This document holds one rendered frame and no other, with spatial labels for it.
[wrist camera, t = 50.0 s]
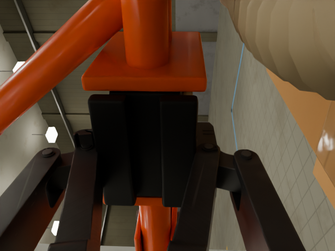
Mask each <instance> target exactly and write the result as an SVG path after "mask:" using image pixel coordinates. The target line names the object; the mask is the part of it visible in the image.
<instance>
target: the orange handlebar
mask: <svg viewBox="0 0 335 251"><path fill-rule="evenodd" d="M121 8H122V19H123V30H124V41H125V53H126V63H127V64H128V65H129V66H131V67H134V68H139V69H153V68H158V67H162V66H164V65H166V64H167V63H168V60H169V57H168V42H170V41H171V40H172V9H171V0H121ZM179 212H180V211H178V207H164V206H139V210H137V212H136V220H137V225H136V231H135V237H134V241H135V250H136V251H167V248H168V244H169V242H170V241H172V239H173V235H174V231H175V228H176V224H177V220H178V216H179Z"/></svg>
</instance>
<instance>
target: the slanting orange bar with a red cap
mask: <svg viewBox="0 0 335 251"><path fill-rule="evenodd" d="M122 28H123V19H122V8H121V0H88V1H87V2H86V3H85V4H84V5H83V6H82V7H81V8H80V9H79V10H78V11H77V12H76V13H75V14H74V15H73V16H72V17H71V18H70V19H69V20H68V21H67V22H65V23H64V24H63V25H62V26H61V27H60V28H59V29H58V30H57V31H56V32H55V33H54V34H53V35H52V36H51V37H50V38H49V39H48V40H47V41H46V42H45V43H44V44H43V45H42V46H41V47H40V48H39V49H38V50H37V51H36V52H35V53H33V54H32V55H31V56H30V57H29V58H28V59H27V60H26V61H25V62H24V63H23V64H22V65H21V66H20V67H19V68H18V69H17V70H16V71H15V72H14V73H13V74H12V75H11V76H10V77H9V78H8V79H7V80H6V81H5V82H4V83H3V84H2V85H1V86H0V135H2V134H3V132H4V130H6V129H7V128H8V127H9V126H10V125H11V124H12V123H14V122H15V121H16V120H17V119H18V118H19V117H21V116H22V115H23V114H24V113H25V112H26V111H28V110H29V109H30V108H31V107H32V106H33V105H34V104H36V103H37V102H38V101H39V100H40V99H41V98H42V97H44V96H45V95H46V94H47V93H48V92H49V91H51V90H52V89H53V88H54V87H55V86H56V85H57V84H59V83H60V82H61V81H62V80H63V79H64V78H65V77H67V76H68V75H69V74H70V73H71V72H72V71H74V70H75V69H76V68H77V67H78V66H79V65H80V64H82V63H83V62H84V61H85V60H86V59H87V58H88V57H90V56H91V55H92V54H93V53H94V52H95V51H97V50H98V49H99V48H100V47H101V46H102V45H103V44H105V43H106V42H107V41H108V40H109V39H110V38H112V37H113V36H114V35H115V34H116V33H117V32H118V31H120V30H121V29H122Z"/></svg>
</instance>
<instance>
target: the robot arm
mask: <svg viewBox="0 0 335 251"><path fill-rule="evenodd" d="M73 140H74V146H75V150H74V151H73V152H69V153H63V154H61V151H60V150H59V149H58V148H54V147H49V148H45V149H43V150H41V151H39V152H38V153H37V154H36V155H35V156H34V157H33V158H32V160H31V161H30V162H29V163H28V164H27V166H26V167H25V168H24V169H23V170H22V172H21V173H20V174H19V175H18V176H17V177H16V179H15V180H14V181H13V182H12V183H11V184H10V185H9V187H8V188H7V189H6V190H5V191H4V192H3V194H2V195H1V196H0V251H34V250H35V248H36V246H37V245H38V243H39V241H40V239H41V238H42V236H43V234H44V232H45V230H46V229H47V227H48V225H49V223H50V222H51V220H52V218H53V216H54V215H55V213H56V211H57V209H58V208H59V206H60V204H61V202H62V201H63V199H64V201H63V205H62V210H61V215H60V219H59V224H58V229H57V233H56V238H55V242H54V243H51V244H50V245H49V247H48V250H47V251H100V243H101V224H102V205H103V182H102V181H101V178H100V172H99V155H98V152H96V149H95V143H94V137H93V132H92V128H91V129H82V130H79V131H77V132H75V133H74V134H73ZM217 188H219V189H223V190H227V191H230V197H231V201H232V204H233V207H234V211H235V214H236V218H237V221H238V225H239V228H240V231H241V235H242V238H243V241H244V245H245V248H246V251H306V250H305V248H304V246H303V244H302V242H301V240H300V238H299V236H298V234H297V232H296V230H295V228H294V226H293V224H292V222H291V220H290V218H289V216H288V214H287V212H286V210H285V208H284V206H283V204H282V202H281V200H280V198H279V196H278V194H277V192H276V190H275V188H274V186H273V184H272V182H271V180H270V178H269V176H268V174H267V172H266V170H265V168H264V166H263V164H262V162H261V160H260V158H259V156H258V154H257V153H255V152H253V151H251V150H248V149H241V150H238V151H236V152H235V153H234V155H231V154H227V153H224V152H222V151H221V150H220V147H219V146H218V145H217V142H216V137H215V132H214V127H213V125H212V124H211V123H208V122H197V143H196V153H195V155H194V159H193V163H192V167H191V171H190V174H189V178H188V182H187V186H186V190H185V193H184V197H183V201H182V205H181V209H180V212H179V216H178V220H177V224H176V228H175V231H174V235H173V239H172V241H170V242H169V244H168V247H167V251H209V245H210V237H211V229H212V221H213V213H214V206H215V198H216V191H217Z"/></svg>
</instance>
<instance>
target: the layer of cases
mask: <svg viewBox="0 0 335 251"><path fill-rule="evenodd" d="M313 175H314V176H315V178H316V179H317V181H318V183H319V184H320V186H321V188H322V189H323V191H324V193H325V194H326V196H327V197H328V199H329V201H330V202H331V204H332V206H333V207H334V209H335V187H334V185H333V184H332V182H331V180H330V179H329V177H328V175H327V173H326V172H325V170H324V168H323V167H322V165H321V163H320V161H319V160H318V158H316V162H315V166H314V169H313Z"/></svg>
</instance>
